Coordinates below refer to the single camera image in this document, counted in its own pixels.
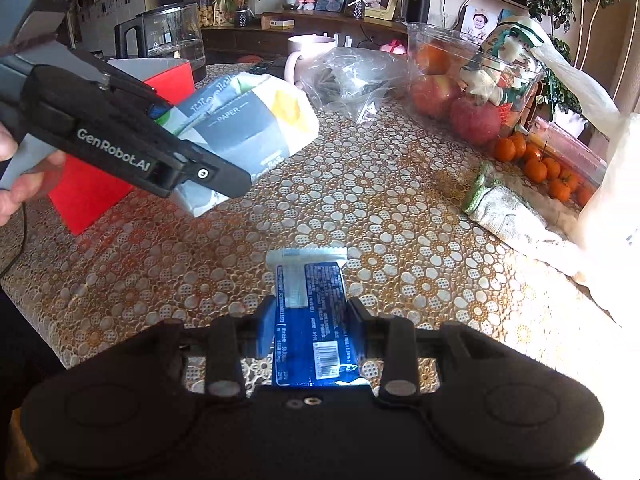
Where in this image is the clear lidded food box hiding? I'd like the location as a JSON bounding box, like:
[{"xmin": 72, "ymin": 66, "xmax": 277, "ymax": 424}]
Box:
[{"xmin": 530, "ymin": 117, "xmax": 608, "ymax": 181}]

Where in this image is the green striped white bag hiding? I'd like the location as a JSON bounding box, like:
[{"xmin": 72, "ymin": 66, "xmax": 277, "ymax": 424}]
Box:
[{"xmin": 482, "ymin": 15, "xmax": 551, "ymax": 61}]

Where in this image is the wooden television cabinet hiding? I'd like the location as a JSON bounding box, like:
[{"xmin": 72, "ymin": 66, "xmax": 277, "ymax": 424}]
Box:
[{"xmin": 200, "ymin": 10, "xmax": 408, "ymax": 58}]

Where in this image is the white plastic bag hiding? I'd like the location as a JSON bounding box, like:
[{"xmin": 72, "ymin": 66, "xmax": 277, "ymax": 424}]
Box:
[{"xmin": 537, "ymin": 37, "xmax": 640, "ymax": 281}]

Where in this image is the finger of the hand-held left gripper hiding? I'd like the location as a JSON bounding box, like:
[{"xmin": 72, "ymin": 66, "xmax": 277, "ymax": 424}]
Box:
[
  {"xmin": 172, "ymin": 145, "xmax": 252, "ymax": 200},
  {"xmin": 65, "ymin": 47, "xmax": 173, "ymax": 121}
]

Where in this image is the red lidded snack jar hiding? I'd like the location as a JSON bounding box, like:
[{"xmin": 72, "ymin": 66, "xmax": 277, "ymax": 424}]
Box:
[{"xmin": 196, "ymin": 0, "xmax": 221, "ymax": 28}]

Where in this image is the white portrait photo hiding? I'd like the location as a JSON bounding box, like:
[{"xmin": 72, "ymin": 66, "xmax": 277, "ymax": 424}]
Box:
[{"xmin": 460, "ymin": 5, "xmax": 501, "ymax": 41}]

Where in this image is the black cable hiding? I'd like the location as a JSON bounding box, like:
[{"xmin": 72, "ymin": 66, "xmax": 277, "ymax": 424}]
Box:
[{"xmin": 0, "ymin": 200, "xmax": 27, "ymax": 278}]

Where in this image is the white mug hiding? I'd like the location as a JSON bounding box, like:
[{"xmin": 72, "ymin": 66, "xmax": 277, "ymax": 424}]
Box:
[{"xmin": 284, "ymin": 35, "xmax": 337, "ymax": 86}]

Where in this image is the clear plastic bag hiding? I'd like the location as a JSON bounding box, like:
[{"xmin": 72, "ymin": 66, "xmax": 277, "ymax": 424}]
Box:
[{"xmin": 300, "ymin": 47, "xmax": 416, "ymax": 123}]

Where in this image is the glass kettle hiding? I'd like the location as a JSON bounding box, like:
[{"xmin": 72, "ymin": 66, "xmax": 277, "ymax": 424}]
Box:
[{"xmin": 114, "ymin": 2, "xmax": 207, "ymax": 83}]

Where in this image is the red apple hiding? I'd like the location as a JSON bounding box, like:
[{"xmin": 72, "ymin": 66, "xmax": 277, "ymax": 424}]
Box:
[
  {"xmin": 412, "ymin": 75, "xmax": 461, "ymax": 121},
  {"xmin": 450, "ymin": 97, "xmax": 503, "ymax": 147}
]

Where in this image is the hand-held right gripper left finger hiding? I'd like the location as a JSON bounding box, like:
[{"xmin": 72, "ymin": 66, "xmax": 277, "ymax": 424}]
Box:
[{"xmin": 147, "ymin": 297, "xmax": 277, "ymax": 403}]

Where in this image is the lace covered desktop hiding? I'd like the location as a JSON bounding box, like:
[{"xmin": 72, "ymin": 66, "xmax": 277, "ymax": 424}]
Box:
[{"xmin": 0, "ymin": 62, "xmax": 640, "ymax": 396}]

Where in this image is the orange fruit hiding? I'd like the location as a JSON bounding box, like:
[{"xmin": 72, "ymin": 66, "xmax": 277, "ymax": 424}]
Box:
[{"xmin": 417, "ymin": 42, "xmax": 454, "ymax": 77}]

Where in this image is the green white cloth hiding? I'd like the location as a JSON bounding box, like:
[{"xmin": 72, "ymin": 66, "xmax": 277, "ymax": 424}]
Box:
[{"xmin": 461, "ymin": 162, "xmax": 586, "ymax": 276}]

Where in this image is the person's left hand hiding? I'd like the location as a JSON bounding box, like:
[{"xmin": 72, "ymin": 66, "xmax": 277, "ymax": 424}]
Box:
[{"xmin": 0, "ymin": 122, "xmax": 67, "ymax": 227}]

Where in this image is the pile of tangerines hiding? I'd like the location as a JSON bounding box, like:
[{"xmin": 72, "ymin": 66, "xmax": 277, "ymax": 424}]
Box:
[{"xmin": 487, "ymin": 132, "xmax": 598, "ymax": 208}]

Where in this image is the grey white tissue pack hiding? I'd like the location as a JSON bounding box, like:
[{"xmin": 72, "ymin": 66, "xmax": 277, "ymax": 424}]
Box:
[{"xmin": 155, "ymin": 72, "xmax": 321, "ymax": 218}]

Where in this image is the yellow photo frame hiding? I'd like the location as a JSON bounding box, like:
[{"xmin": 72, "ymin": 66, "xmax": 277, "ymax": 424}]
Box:
[{"xmin": 362, "ymin": 0, "xmax": 403, "ymax": 21}]

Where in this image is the small yellow cardboard box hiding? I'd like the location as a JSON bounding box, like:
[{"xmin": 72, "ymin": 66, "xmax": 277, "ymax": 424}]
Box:
[{"xmin": 261, "ymin": 12, "xmax": 296, "ymax": 30}]

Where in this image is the blue snack packet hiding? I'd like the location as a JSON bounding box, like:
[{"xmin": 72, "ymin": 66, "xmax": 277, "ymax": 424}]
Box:
[{"xmin": 265, "ymin": 246, "xmax": 361, "ymax": 388}]

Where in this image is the clear plastic fruit container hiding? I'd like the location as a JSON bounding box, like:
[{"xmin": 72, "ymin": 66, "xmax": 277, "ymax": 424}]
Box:
[{"xmin": 405, "ymin": 22, "xmax": 546, "ymax": 147}]

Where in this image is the red cardboard box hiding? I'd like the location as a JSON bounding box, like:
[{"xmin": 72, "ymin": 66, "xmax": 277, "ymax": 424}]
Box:
[{"xmin": 48, "ymin": 57, "xmax": 196, "ymax": 236}]

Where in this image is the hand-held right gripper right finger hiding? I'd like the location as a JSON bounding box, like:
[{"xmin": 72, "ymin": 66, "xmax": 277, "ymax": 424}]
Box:
[{"xmin": 346, "ymin": 296, "xmax": 483, "ymax": 405}]

